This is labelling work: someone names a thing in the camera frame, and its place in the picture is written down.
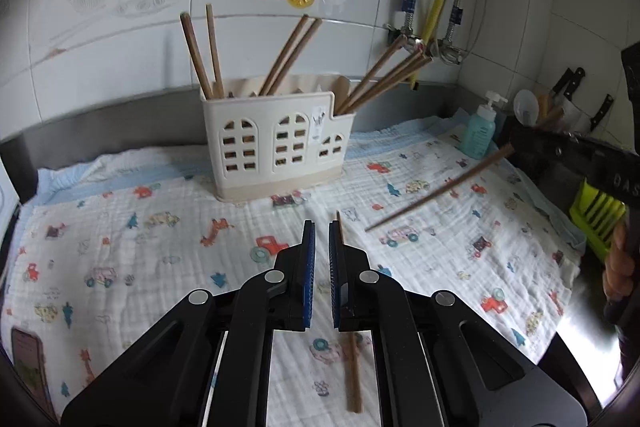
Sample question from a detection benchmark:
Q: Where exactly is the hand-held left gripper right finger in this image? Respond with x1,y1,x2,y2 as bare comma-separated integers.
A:
327,221,588,427

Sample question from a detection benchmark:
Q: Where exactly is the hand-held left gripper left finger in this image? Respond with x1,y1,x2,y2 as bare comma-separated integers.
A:
60,219,317,427

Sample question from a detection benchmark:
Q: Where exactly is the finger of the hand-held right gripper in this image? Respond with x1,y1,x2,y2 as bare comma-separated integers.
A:
510,129,588,182

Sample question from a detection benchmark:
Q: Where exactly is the brown wooden chopstick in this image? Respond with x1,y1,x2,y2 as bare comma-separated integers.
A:
265,19,323,98
335,210,363,413
341,43,426,115
205,4,225,98
180,12,213,100
257,14,310,98
349,52,432,114
356,58,434,112
332,34,408,115
365,143,516,233

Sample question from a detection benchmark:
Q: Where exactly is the white plastic utensil holder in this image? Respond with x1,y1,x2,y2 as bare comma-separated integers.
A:
200,76,353,204

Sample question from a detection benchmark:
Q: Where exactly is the person's right hand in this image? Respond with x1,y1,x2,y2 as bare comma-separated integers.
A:
602,217,640,304

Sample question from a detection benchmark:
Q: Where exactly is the green plastic rack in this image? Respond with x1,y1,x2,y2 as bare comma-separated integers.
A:
570,179,628,258

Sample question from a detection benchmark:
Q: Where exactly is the wooden spatula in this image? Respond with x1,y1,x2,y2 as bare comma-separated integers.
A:
535,92,566,128

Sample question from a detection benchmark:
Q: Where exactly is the teal pump soap bottle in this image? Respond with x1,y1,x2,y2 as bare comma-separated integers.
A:
459,91,508,160

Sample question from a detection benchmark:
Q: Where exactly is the metal angle valve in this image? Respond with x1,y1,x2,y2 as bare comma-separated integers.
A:
432,38,473,66

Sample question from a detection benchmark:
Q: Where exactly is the white cartoon printed cloth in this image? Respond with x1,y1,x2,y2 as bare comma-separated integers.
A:
0,114,586,427

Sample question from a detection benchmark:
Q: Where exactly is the metal valve with red knob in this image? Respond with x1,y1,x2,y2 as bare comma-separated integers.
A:
385,24,426,55

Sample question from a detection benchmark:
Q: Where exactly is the smartphone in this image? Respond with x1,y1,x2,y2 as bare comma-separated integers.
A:
10,326,56,415

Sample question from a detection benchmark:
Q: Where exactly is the black handled kitchen knife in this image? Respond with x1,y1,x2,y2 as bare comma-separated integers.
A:
550,68,573,100
590,94,615,132
564,67,587,100

